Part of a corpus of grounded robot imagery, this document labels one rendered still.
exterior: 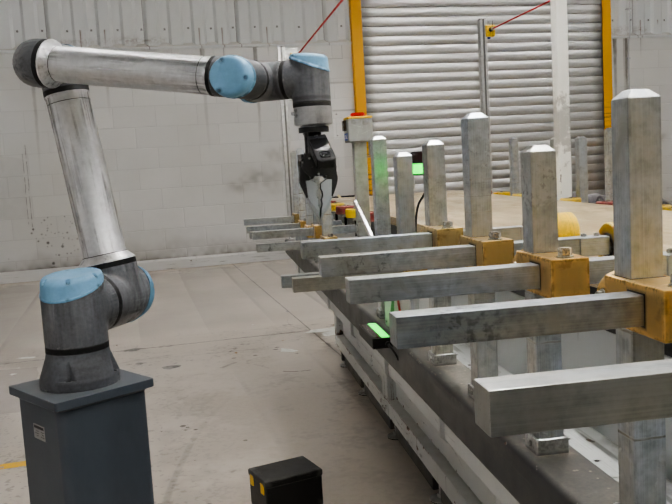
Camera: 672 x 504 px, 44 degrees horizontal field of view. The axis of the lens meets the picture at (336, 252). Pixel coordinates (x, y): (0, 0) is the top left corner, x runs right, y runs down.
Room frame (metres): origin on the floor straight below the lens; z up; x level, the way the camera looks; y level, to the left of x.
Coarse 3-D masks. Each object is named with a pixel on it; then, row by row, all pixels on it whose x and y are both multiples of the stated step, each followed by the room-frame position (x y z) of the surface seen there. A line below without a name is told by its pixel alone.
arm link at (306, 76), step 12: (288, 60) 1.96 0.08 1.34; (300, 60) 1.91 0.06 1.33; (312, 60) 1.91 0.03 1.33; (324, 60) 1.93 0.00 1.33; (288, 72) 1.93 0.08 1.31; (300, 72) 1.91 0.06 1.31; (312, 72) 1.91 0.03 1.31; (324, 72) 1.93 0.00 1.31; (288, 84) 1.93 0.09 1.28; (300, 84) 1.92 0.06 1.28; (312, 84) 1.91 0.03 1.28; (324, 84) 1.92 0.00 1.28; (288, 96) 1.95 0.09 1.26; (300, 96) 1.92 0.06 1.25; (312, 96) 1.91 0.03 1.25; (324, 96) 1.92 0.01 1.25
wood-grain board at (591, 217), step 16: (448, 192) 4.31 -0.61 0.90; (448, 208) 3.06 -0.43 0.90; (496, 208) 2.92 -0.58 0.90; (512, 208) 2.87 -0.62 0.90; (560, 208) 2.74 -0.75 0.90; (576, 208) 2.70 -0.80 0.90; (592, 208) 2.66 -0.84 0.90; (608, 208) 2.62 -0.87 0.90; (464, 224) 2.34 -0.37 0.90; (496, 224) 2.28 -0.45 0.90; (512, 224) 2.26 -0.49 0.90; (592, 224) 2.12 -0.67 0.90; (592, 256) 1.51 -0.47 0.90
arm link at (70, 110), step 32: (64, 96) 2.12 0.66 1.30; (64, 128) 2.11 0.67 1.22; (96, 128) 2.16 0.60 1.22; (64, 160) 2.12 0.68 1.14; (96, 160) 2.13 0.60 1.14; (96, 192) 2.11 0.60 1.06; (96, 224) 2.10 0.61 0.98; (96, 256) 2.09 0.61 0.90; (128, 256) 2.12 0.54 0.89; (128, 288) 2.08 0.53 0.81; (128, 320) 2.11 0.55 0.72
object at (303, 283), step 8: (384, 272) 1.76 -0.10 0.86; (392, 272) 1.76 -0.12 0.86; (400, 272) 1.76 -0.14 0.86; (296, 280) 1.73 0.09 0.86; (304, 280) 1.73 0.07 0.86; (312, 280) 1.73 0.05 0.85; (320, 280) 1.74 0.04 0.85; (328, 280) 1.74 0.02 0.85; (336, 280) 1.74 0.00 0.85; (344, 280) 1.74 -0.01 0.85; (296, 288) 1.73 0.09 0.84; (304, 288) 1.73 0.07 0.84; (312, 288) 1.73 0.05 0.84; (320, 288) 1.74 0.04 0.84; (328, 288) 1.74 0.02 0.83; (336, 288) 1.74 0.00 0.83; (344, 288) 1.74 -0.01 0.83
